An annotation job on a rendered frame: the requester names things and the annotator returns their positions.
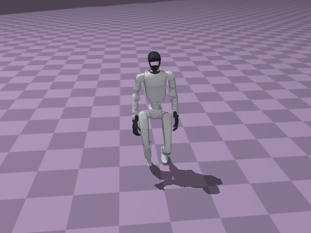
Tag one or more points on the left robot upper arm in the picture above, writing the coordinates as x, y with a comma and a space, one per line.
172, 84

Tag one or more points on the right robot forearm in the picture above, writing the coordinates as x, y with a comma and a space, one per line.
134, 107

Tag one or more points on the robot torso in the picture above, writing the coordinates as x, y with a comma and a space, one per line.
155, 89

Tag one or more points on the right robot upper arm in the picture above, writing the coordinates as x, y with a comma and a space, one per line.
137, 84

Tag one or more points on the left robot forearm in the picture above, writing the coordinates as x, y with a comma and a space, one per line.
175, 103

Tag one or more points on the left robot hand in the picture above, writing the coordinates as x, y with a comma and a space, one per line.
176, 120

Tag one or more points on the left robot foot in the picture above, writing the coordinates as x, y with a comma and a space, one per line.
164, 158

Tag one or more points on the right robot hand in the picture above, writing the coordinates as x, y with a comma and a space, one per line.
135, 126

